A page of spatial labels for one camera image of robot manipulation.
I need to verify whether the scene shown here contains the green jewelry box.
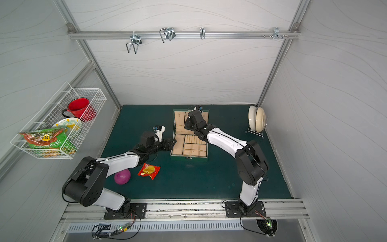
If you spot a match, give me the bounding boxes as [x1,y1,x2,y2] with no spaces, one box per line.
[170,109,208,162]

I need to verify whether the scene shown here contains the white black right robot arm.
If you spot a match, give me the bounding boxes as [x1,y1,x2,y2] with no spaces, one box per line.
[184,110,269,209]

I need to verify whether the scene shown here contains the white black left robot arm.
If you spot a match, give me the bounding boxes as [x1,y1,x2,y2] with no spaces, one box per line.
[62,132,177,211]

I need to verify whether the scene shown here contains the red yellow snack packet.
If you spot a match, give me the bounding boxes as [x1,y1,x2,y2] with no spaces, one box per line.
[138,163,161,180]

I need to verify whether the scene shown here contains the purple ball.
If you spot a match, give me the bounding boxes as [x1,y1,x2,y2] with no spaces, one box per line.
[114,169,132,185]

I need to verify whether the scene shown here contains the cream plate left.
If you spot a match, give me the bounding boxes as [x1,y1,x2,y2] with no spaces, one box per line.
[248,105,258,132]

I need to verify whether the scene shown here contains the cream plate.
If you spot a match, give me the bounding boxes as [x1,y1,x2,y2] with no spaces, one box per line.
[248,105,258,132]
[256,107,266,133]

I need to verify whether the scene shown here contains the cream plate right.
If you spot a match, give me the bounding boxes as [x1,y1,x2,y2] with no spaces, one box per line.
[256,107,266,133]

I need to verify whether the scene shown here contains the metal plate rack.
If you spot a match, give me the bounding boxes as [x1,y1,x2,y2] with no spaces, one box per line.
[245,115,268,140]

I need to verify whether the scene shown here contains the small metal hook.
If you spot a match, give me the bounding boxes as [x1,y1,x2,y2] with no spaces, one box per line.
[200,27,206,40]

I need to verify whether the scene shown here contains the metal double hook middle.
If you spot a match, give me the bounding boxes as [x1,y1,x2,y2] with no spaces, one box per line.
[159,27,176,43]

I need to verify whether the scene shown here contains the metal double hook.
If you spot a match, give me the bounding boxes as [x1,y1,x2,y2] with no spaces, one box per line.
[126,31,142,54]
[159,27,176,43]

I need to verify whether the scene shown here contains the red mug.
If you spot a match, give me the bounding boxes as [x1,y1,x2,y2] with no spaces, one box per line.
[61,97,97,122]

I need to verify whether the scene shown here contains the white patterned plate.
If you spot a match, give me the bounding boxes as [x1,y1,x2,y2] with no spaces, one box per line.
[52,118,82,135]

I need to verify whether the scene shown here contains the metal double hook left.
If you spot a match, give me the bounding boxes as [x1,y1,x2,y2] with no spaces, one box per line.
[126,31,142,54]

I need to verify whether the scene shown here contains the green red snack bag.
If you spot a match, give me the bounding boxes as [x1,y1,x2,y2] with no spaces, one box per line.
[19,127,69,149]

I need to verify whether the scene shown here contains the metal hook right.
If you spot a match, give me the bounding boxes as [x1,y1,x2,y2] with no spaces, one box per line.
[262,28,289,40]

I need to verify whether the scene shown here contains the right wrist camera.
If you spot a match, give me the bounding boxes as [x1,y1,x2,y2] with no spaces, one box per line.
[194,105,203,112]

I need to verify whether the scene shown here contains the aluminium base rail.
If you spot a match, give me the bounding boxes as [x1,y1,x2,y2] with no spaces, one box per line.
[60,199,309,223]

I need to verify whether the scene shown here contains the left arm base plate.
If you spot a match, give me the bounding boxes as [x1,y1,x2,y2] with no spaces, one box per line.
[104,203,147,220]

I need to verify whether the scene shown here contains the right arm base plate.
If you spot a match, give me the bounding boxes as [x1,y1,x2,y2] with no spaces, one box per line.
[221,201,267,218]

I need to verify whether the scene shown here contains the black cable bundle left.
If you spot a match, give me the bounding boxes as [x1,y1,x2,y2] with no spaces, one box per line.
[91,210,142,241]

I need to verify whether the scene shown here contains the white wire basket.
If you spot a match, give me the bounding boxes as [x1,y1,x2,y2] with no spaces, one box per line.
[11,83,107,159]

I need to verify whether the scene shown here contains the black cable right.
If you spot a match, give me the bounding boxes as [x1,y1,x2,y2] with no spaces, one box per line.
[238,211,278,237]

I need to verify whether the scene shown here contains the horizontal aluminium rail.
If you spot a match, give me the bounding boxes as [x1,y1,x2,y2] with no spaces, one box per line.
[68,30,301,40]

